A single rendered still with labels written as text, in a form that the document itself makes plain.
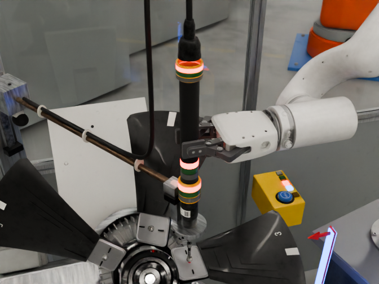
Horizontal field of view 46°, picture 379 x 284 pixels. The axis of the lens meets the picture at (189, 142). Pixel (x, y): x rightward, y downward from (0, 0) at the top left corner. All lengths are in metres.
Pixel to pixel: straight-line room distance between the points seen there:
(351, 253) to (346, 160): 0.77
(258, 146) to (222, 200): 1.15
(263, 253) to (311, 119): 0.36
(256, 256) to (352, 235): 0.48
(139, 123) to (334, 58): 0.44
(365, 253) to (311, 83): 0.64
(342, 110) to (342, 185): 1.33
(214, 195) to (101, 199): 0.79
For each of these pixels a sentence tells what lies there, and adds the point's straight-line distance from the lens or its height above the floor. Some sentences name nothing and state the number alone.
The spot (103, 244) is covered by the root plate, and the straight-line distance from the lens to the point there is 0.96.
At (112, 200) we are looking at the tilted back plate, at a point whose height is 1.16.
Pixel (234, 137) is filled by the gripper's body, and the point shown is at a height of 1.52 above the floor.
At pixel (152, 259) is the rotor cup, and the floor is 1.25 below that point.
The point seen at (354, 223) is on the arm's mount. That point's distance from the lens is 1.49.
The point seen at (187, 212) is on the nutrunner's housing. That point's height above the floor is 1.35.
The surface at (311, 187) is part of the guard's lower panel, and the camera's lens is 2.09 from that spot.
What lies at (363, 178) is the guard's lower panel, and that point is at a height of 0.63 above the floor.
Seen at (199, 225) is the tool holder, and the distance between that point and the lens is 0.92.
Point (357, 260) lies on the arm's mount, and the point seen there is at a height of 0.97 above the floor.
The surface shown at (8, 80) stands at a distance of 1.28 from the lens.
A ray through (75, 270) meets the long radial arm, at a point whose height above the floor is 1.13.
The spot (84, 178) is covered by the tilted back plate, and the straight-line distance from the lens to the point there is 1.20.
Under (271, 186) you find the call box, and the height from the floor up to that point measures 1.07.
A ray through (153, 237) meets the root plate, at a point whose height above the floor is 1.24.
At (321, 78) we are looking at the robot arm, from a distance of 0.94.
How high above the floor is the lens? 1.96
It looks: 35 degrees down
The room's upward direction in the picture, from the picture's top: straight up
